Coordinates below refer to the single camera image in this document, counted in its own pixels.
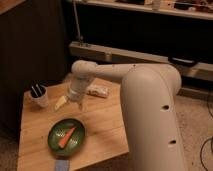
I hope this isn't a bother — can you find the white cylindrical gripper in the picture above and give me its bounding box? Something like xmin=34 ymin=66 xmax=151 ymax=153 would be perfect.
xmin=54 ymin=76 xmax=92 ymax=111

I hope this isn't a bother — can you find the black cable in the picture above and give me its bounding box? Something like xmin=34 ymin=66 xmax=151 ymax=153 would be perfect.
xmin=199 ymin=96 xmax=213 ymax=171

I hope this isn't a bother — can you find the white cup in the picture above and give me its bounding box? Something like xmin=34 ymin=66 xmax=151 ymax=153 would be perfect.
xmin=30 ymin=84 xmax=49 ymax=108

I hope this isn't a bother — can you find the black utensil in cup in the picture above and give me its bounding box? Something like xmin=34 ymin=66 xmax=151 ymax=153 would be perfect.
xmin=31 ymin=84 xmax=43 ymax=98

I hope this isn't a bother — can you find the orange carrot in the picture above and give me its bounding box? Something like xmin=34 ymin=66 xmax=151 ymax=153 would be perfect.
xmin=58 ymin=127 xmax=76 ymax=148

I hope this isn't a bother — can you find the metal rod stand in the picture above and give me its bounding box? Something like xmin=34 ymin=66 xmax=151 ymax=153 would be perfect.
xmin=72 ymin=0 xmax=83 ymax=45

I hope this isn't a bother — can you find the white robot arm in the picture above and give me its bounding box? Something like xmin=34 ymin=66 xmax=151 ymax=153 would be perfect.
xmin=55 ymin=60 xmax=188 ymax=171

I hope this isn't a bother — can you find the white shelf ledge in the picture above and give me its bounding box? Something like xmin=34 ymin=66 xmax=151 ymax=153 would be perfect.
xmin=69 ymin=41 xmax=213 ymax=81

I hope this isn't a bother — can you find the blue cloth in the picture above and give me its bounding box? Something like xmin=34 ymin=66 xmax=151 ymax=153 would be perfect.
xmin=54 ymin=160 xmax=70 ymax=171

